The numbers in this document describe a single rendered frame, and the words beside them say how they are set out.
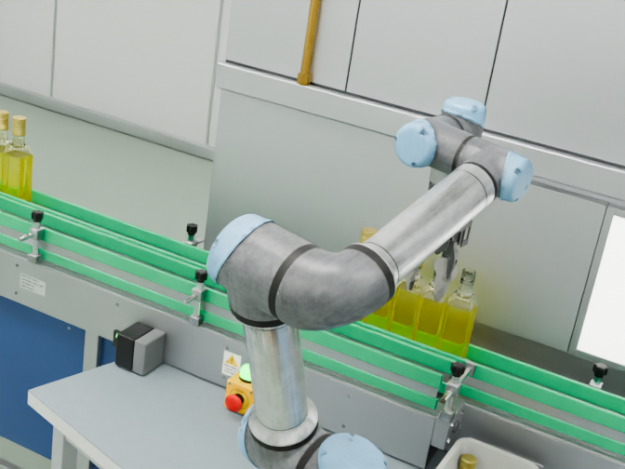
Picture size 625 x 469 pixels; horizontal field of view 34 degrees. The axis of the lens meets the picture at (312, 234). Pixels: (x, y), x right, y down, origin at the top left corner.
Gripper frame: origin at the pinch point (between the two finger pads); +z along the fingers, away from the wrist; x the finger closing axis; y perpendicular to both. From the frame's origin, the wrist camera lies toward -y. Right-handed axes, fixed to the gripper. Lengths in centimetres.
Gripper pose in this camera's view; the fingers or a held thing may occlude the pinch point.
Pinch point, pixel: (422, 290)
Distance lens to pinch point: 185.4
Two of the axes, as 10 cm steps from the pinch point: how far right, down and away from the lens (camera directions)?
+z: -1.4, 9.2, 3.8
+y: 5.9, -2.3, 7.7
